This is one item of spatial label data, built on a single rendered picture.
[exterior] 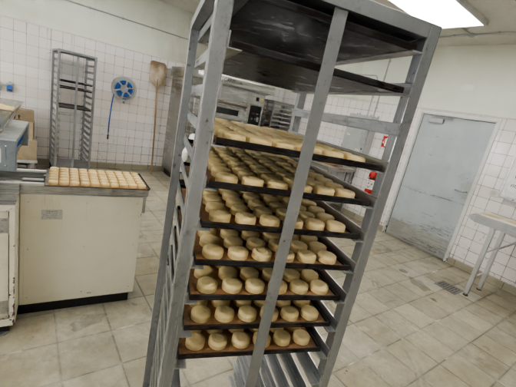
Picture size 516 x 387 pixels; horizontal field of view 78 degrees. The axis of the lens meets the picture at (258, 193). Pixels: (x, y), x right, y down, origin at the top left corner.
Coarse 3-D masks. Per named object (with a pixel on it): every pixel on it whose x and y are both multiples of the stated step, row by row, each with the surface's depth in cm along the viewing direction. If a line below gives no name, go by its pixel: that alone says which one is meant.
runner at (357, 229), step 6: (318, 204) 103; (324, 204) 99; (330, 210) 95; (336, 210) 93; (336, 216) 92; (342, 216) 89; (342, 222) 89; (348, 222) 87; (348, 228) 86; (354, 228) 84; (360, 228) 81; (360, 234) 81; (354, 240) 79; (360, 240) 80
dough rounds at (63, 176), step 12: (60, 168) 216; (72, 168) 221; (48, 180) 189; (60, 180) 192; (72, 180) 197; (84, 180) 202; (96, 180) 206; (108, 180) 218; (120, 180) 216; (132, 180) 223
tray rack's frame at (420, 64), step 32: (224, 0) 55; (288, 0) 71; (320, 0) 59; (352, 0) 61; (224, 32) 56; (384, 32) 79; (416, 32) 67; (416, 64) 70; (320, 96) 66; (416, 96) 71; (192, 160) 62; (192, 192) 64; (384, 192) 77; (192, 224) 66; (288, 224) 73; (192, 256) 68; (352, 256) 83; (352, 288) 84; (256, 352) 82; (160, 384) 76; (320, 384) 91
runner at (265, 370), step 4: (264, 356) 130; (264, 360) 129; (264, 364) 129; (260, 368) 127; (264, 368) 128; (268, 368) 125; (264, 372) 125; (268, 372) 125; (264, 376) 124; (268, 376) 124; (272, 376) 121; (264, 380) 122; (268, 380) 122; (272, 380) 121; (268, 384) 120; (272, 384) 120
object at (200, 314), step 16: (192, 304) 83; (208, 304) 86; (224, 304) 85; (240, 304) 87; (256, 304) 90; (288, 304) 92; (304, 304) 93; (192, 320) 79; (208, 320) 80; (224, 320) 80; (240, 320) 83; (256, 320) 84; (272, 320) 84; (288, 320) 86; (304, 320) 88; (320, 320) 90
